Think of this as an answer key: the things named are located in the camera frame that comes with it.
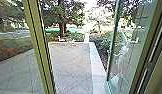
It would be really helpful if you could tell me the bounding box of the green framed glass door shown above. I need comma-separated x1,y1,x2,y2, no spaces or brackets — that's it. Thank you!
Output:
103,0,162,94

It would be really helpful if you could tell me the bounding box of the large outdoor tree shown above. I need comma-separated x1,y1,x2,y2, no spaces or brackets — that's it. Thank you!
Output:
33,0,86,37

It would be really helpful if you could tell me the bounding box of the green outdoor hedge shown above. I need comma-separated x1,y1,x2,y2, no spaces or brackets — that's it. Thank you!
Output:
90,30,123,54

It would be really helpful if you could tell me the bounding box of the white outdoor chair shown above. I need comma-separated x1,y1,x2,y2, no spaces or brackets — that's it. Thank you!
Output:
56,34,67,44
67,37,78,47

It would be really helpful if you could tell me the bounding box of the metal door handle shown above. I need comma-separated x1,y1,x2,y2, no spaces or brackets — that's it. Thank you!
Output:
144,60,155,72

